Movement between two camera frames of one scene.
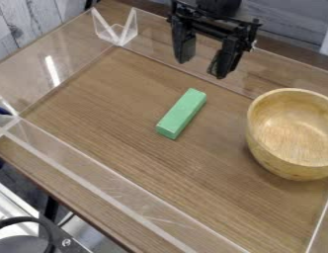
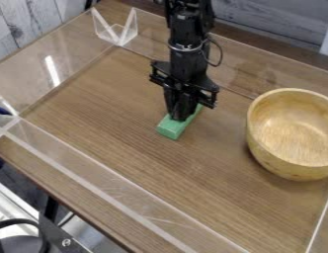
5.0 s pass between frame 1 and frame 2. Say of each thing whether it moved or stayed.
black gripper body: moved
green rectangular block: stayed
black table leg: stayed
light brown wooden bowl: stayed
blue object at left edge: stayed
